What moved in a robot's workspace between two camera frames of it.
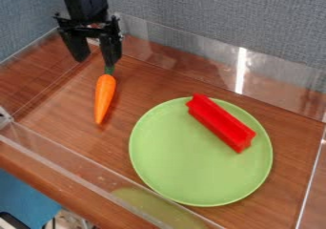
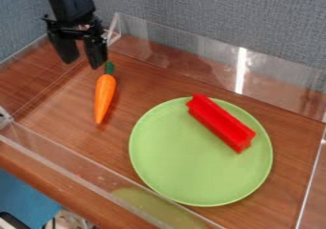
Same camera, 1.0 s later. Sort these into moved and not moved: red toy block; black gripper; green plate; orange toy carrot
Moved: black gripper
Not moved: green plate; orange toy carrot; red toy block
